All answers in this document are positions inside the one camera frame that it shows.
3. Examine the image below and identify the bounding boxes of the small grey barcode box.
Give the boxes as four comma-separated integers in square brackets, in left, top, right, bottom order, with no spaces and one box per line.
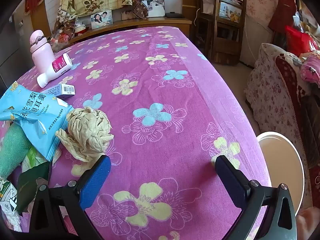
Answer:
[41,84,76,98]

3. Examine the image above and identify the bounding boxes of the beige paper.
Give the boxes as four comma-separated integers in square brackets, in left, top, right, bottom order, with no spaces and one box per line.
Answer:
[55,106,115,162]

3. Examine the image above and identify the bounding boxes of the red patterned sofa throw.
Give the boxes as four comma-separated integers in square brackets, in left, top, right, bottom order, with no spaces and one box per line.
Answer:
[275,54,320,205]

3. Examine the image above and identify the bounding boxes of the floral covered sofa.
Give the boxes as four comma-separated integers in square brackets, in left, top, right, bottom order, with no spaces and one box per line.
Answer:
[244,42,320,210]

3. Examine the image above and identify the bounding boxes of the red plastic bag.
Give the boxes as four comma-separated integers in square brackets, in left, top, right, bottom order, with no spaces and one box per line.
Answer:
[285,25,319,57]

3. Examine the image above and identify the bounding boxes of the blue snack packet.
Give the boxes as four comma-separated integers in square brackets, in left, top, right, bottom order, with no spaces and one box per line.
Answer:
[0,81,74,162]

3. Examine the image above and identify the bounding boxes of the wooden cabinet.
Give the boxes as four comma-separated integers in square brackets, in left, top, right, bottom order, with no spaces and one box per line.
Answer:
[67,17,193,45]

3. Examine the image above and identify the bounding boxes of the red hanging garment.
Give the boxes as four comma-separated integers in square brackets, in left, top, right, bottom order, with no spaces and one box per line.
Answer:
[269,0,298,32]

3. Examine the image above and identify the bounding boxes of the white bottle magenta label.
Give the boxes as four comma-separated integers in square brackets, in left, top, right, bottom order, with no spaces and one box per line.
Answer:
[37,53,73,88]

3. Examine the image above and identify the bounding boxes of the green towel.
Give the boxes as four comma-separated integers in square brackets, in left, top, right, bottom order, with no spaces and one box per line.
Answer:
[0,124,34,178]

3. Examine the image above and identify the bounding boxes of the dark green packet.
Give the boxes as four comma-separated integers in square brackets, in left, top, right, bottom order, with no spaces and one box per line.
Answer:
[17,161,52,214]

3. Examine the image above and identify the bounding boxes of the white bucket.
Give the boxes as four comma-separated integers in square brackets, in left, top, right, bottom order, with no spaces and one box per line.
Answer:
[256,131,306,217]

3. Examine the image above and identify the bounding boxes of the framed couple photo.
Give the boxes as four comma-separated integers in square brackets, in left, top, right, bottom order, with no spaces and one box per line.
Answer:
[90,10,113,30]

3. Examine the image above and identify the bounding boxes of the pink cartoon blanket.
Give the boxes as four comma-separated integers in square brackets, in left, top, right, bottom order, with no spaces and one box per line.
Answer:
[301,52,320,85]

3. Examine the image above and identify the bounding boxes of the framed fruit picture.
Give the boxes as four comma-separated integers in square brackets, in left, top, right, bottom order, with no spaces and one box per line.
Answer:
[219,1,243,22]

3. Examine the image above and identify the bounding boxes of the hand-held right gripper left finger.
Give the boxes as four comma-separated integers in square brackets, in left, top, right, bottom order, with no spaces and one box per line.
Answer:
[29,155,112,240]

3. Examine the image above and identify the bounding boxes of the brown patterned cloth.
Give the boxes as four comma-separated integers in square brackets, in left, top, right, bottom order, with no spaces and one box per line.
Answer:
[132,0,150,19]

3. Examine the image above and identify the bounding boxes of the pink floral tablecloth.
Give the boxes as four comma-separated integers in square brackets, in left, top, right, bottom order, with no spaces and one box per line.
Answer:
[0,26,272,240]

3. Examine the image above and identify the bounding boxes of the brown jacket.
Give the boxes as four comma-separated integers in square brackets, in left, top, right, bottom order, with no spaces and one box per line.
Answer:
[299,87,320,168]

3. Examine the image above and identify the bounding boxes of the wooden chair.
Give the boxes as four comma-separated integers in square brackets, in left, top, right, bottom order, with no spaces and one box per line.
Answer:
[194,0,248,64]

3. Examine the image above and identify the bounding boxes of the wedding photo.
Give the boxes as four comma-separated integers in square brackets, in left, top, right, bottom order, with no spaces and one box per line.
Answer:
[146,0,166,18]

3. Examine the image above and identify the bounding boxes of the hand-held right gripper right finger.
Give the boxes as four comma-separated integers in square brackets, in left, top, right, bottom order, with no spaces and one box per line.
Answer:
[215,155,298,240]

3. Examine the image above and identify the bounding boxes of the pink bottle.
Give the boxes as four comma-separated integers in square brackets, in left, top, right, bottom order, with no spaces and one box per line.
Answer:
[29,29,54,69]

